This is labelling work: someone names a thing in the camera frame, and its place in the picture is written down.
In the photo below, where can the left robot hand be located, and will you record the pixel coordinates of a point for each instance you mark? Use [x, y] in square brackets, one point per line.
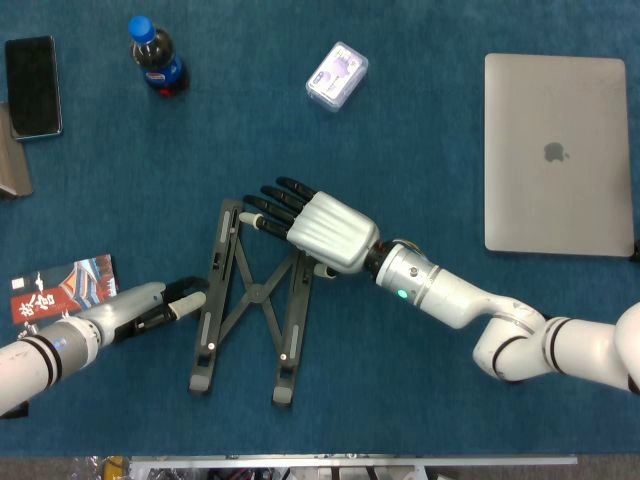
[135, 307]

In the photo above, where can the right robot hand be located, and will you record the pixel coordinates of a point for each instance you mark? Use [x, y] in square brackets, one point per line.
[335, 230]

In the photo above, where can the black folding laptop stand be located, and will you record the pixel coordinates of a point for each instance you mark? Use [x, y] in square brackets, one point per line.
[256, 294]

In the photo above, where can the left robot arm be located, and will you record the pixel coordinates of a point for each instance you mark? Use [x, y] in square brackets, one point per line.
[35, 360]

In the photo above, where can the silver closed laptop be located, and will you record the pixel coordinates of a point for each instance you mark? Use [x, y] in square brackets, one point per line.
[550, 175]

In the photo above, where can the red blue printed book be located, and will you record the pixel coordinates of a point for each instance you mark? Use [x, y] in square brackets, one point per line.
[60, 295]

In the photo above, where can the white card box clear case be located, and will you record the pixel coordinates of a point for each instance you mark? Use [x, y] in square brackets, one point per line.
[336, 77]

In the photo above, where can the yellow object under table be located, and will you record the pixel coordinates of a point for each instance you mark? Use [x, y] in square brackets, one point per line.
[114, 467]

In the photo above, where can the crinkled clear plastic wrap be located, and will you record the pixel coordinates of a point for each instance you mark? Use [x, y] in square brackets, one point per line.
[87, 469]

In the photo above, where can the brown leather case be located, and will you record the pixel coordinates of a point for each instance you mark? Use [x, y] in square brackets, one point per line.
[12, 165]

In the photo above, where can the cola bottle with blue cap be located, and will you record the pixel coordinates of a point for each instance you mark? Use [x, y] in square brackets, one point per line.
[160, 60]

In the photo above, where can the black smartphone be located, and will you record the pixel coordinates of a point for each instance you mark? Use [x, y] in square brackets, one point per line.
[32, 85]

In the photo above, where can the aluminium frame rail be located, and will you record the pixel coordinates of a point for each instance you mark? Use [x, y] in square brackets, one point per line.
[350, 459]

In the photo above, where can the white frame bracket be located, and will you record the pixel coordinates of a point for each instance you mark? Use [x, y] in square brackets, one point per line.
[350, 473]

